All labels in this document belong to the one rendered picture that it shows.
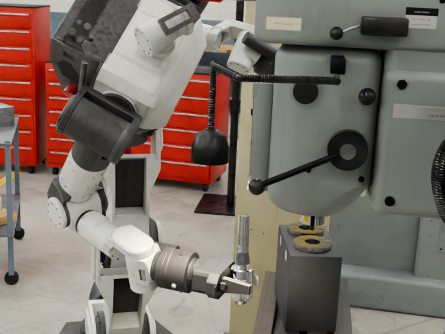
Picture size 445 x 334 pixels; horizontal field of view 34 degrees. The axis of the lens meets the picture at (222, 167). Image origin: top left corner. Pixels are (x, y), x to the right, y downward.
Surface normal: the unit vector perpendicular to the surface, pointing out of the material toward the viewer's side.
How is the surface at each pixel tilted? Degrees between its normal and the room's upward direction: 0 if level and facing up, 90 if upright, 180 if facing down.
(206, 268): 0
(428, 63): 90
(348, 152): 90
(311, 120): 90
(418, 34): 90
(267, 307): 0
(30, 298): 0
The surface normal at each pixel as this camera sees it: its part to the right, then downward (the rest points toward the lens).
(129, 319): 0.16, -0.75
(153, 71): 0.24, -0.31
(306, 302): 0.04, 0.25
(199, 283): -0.35, 0.22
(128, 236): -0.07, -0.85
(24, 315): 0.04, -0.97
